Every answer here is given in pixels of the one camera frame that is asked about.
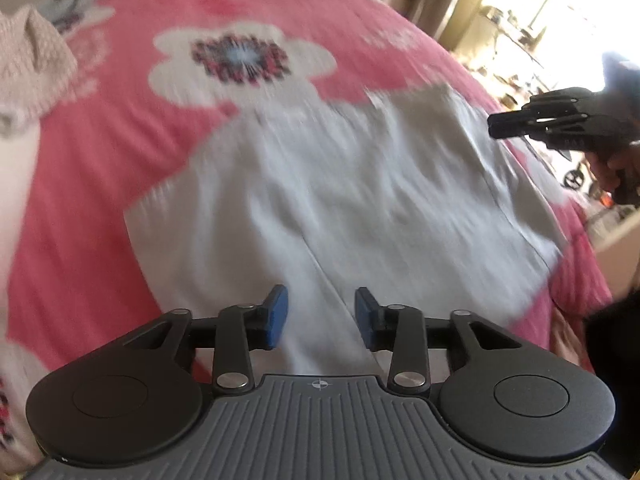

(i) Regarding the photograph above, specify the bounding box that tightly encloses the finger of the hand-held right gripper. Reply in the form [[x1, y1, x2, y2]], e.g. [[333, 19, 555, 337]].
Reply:
[[520, 87, 596, 118], [487, 110, 591, 141]]

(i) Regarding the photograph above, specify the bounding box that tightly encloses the grey wheeled chair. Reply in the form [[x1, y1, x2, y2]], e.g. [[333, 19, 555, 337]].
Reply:
[[562, 160, 593, 191]]

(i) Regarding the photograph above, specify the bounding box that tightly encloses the grey-blue knit garment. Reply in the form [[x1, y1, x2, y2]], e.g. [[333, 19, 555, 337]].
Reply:
[[37, 0, 103, 33]]

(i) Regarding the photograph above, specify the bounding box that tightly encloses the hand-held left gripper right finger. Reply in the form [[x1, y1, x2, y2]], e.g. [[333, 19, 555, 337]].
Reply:
[[354, 286, 523, 395]]

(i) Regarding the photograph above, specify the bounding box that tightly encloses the beige curtain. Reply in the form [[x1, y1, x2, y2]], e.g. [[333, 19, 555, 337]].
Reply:
[[400, 0, 506, 53]]

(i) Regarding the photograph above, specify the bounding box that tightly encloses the person's black clothing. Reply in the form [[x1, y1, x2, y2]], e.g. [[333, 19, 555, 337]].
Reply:
[[582, 290, 640, 480]]

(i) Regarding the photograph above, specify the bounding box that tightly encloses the pink white checked garment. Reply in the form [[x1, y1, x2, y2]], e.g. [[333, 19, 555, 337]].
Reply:
[[0, 4, 78, 136]]

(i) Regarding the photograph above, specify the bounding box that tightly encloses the person's right hand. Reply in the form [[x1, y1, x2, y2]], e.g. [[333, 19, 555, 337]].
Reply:
[[590, 141, 640, 195]]

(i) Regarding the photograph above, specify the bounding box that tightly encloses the pink floral blanket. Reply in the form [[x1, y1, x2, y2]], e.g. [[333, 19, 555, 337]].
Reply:
[[0, 0, 613, 461]]

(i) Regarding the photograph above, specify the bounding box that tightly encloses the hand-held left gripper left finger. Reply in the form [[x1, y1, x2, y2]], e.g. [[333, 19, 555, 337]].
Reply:
[[121, 284, 291, 395]]

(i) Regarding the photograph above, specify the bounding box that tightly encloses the white fluffy garment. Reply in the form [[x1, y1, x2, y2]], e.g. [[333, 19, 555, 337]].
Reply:
[[0, 122, 42, 286]]

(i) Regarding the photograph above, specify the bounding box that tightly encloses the white shirt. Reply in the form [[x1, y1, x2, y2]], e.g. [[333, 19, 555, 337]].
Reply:
[[124, 85, 566, 376]]

